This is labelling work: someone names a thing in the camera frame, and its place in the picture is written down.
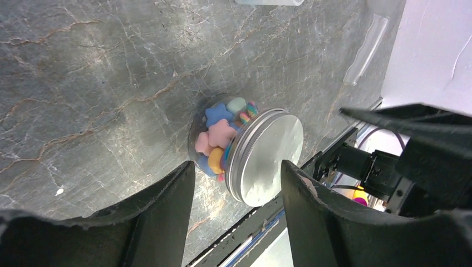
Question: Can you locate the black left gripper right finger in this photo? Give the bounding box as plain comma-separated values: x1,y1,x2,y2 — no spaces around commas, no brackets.
281,160,471,266

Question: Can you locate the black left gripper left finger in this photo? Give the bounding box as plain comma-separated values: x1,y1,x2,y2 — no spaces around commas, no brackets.
1,161,195,266

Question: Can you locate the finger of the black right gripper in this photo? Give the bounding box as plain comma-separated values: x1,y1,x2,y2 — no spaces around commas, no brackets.
340,103,471,206

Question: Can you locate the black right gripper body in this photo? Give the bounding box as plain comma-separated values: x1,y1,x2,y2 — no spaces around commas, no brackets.
313,141,406,214

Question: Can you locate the clear round jar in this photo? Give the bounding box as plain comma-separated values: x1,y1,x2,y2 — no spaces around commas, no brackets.
188,93,260,182

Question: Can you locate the clear plastic scoop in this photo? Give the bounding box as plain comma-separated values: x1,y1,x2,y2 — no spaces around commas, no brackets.
343,13,389,86

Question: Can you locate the clear compartment candy tray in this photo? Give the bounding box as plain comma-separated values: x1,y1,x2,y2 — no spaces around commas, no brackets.
235,0,304,6

